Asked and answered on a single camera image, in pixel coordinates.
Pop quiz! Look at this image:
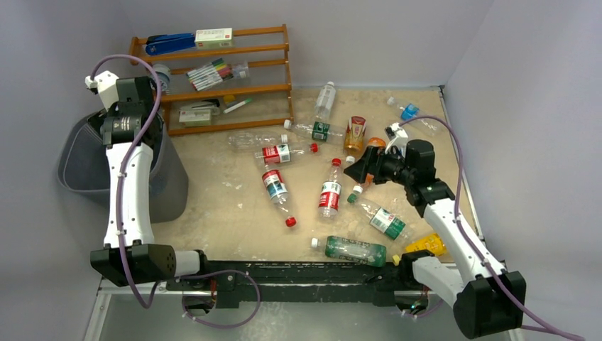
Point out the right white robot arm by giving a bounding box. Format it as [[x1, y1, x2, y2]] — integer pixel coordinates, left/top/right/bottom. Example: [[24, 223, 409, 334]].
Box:
[[344, 139, 526, 339]]

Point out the bottle red label red cap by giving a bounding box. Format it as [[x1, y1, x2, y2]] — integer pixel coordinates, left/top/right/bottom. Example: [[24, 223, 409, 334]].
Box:
[[318, 158, 342, 218]]

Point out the amber tea bottle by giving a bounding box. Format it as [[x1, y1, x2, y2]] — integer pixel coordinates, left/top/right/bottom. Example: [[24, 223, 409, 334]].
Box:
[[343, 116, 366, 164]]

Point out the orange drink bottle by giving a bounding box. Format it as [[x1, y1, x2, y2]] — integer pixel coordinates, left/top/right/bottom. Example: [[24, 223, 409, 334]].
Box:
[[352, 137, 387, 195]]

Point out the pack of coloured markers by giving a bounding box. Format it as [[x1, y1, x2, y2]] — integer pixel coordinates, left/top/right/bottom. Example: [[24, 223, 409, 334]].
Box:
[[185, 58, 234, 91]]

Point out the bottle green cap green label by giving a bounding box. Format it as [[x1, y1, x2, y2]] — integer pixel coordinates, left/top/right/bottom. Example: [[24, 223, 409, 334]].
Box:
[[347, 194, 415, 242]]

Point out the clear unlabelled bottle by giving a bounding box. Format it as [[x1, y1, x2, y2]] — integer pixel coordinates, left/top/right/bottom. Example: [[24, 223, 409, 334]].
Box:
[[227, 131, 289, 151]]

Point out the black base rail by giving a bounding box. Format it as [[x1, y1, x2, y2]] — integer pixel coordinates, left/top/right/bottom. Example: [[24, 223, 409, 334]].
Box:
[[166, 261, 437, 311]]

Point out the clear bottle blue label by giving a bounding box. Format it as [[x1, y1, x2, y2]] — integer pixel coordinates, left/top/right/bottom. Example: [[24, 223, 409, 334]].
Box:
[[386, 97, 439, 136]]

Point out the green tea bottle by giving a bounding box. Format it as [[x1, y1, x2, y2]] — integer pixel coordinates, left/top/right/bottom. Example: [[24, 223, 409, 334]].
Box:
[[310, 235, 387, 268]]

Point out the clear bottle green label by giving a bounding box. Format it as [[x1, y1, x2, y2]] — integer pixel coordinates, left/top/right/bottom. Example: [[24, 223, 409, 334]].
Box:
[[283, 119, 345, 145]]

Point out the white and red box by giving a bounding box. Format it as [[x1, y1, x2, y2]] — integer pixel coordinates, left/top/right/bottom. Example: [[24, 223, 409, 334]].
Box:
[[194, 28, 234, 50]]

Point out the clear bottle white cap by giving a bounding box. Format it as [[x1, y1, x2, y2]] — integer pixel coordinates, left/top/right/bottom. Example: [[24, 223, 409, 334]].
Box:
[[314, 82, 336, 121]]

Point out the green and white marker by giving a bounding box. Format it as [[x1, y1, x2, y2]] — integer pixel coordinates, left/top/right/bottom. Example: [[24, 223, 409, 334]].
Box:
[[223, 98, 252, 114]]

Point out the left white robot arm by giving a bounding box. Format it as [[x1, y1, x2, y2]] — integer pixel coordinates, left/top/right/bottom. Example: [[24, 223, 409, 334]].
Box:
[[86, 71, 212, 291]]

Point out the blue stapler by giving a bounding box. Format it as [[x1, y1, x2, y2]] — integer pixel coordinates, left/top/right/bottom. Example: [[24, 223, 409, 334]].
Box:
[[145, 33, 195, 56]]

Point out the grey mesh waste bin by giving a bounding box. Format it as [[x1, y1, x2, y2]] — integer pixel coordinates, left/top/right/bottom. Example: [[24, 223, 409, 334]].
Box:
[[57, 110, 190, 224]]

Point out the bottle red blue label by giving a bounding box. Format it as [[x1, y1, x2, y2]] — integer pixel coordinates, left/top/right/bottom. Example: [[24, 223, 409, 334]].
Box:
[[262, 168, 297, 228]]

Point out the white stapler on shelf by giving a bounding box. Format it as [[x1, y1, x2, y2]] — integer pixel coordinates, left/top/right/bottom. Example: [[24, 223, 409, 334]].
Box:
[[178, 101, 221, 127]]

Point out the yellow bottle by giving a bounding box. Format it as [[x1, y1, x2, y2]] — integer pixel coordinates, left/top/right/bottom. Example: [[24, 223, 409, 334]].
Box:
[[387, 233, 447, 266]]

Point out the bottle red white label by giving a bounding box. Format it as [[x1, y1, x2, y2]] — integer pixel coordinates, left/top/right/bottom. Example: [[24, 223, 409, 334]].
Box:
[[253, 143, 319, 165]]

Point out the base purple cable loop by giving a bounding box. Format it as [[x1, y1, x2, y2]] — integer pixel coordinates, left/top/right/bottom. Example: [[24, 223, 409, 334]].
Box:
[[180, 271, 262, 330]]

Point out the wooden slatted shelf rack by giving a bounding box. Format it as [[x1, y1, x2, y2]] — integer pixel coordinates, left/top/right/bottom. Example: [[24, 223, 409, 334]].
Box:
[[128, 24, 295, 136]]

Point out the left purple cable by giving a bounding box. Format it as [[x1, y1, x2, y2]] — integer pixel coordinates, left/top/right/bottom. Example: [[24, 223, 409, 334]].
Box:
[[89, 54, 163, 310]]

